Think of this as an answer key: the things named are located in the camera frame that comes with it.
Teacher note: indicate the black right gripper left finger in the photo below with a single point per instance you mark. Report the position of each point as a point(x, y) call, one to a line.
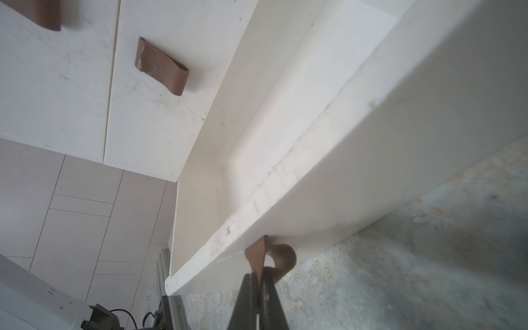
point(244, 315)

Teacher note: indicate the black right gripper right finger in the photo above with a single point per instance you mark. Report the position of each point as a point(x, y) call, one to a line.
point(271, 314)

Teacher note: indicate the white bottom drawer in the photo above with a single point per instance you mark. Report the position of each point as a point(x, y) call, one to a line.
point(444, 90)

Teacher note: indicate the white drawer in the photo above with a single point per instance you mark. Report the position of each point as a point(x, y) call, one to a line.
point(150, 130)
point(55, 85)
point(444, 90)

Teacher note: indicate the white top drawer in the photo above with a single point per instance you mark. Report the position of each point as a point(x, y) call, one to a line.
point(55, 85)

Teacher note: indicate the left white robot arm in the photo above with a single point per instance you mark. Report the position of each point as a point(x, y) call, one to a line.
point(27, 302)

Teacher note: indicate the aluminium rail frame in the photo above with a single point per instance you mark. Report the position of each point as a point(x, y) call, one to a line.
point(162, 311)

